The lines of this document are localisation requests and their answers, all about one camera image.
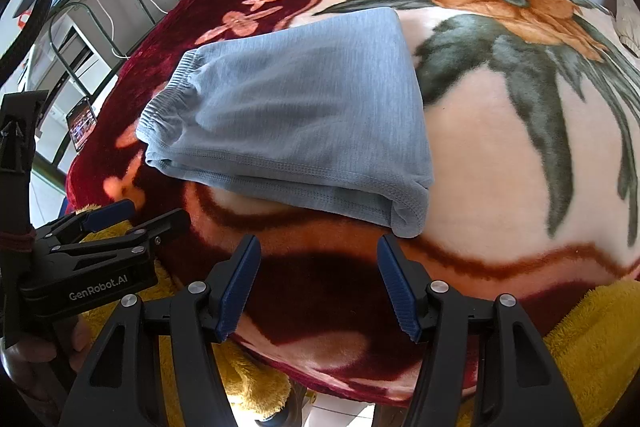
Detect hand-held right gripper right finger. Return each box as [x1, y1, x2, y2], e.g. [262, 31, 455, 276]
[376, 234, 583, 427]

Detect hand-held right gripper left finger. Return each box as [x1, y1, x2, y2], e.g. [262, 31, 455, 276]
[59, 234, 262, 427]

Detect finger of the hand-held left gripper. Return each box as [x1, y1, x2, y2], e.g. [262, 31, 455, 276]
[34, 199, 136, 253]
[125, 208, 192, 254]

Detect grey-blue shorts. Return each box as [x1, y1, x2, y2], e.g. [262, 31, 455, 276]
[135, 7, 435, 239]

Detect person's left hand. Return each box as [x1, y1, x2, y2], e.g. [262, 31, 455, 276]
[5, 316, 95, 408]

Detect smartphone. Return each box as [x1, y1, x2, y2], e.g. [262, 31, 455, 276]
[66, 97, 98, 152]

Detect floral plush blanket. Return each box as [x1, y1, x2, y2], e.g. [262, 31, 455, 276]
[65, 0, 640, 408]

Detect yellow fleece blanket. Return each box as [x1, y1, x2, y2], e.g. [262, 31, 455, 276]
[75, 204, 640, 427]

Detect beige puffer jacket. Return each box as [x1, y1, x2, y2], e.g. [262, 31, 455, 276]
[615, 0, 640, 58]

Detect white cable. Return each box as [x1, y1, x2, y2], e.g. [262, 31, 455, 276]
[92, 0, 168, 58]

